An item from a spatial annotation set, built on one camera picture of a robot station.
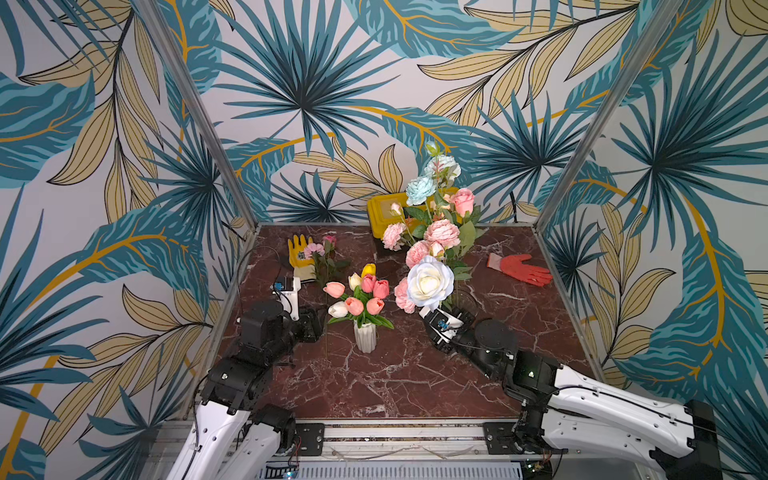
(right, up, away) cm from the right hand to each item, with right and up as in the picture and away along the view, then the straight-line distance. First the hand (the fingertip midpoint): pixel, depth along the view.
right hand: (430, 303), depth 68 cm
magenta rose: (-31, +16, +40) cm, 53 cm away
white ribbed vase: (-15, -10, +10) cm, 21 cm away
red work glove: (+36, +7, +39) cm, 54 cm away
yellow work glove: (-39, +7, +36) cm, 54 cm away
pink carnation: (-36, +12, +38) cm, 54 cm away
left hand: (-26, -3, +2) cm, 26 cm away
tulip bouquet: (-15, +1, -4) cm, 15 cm away
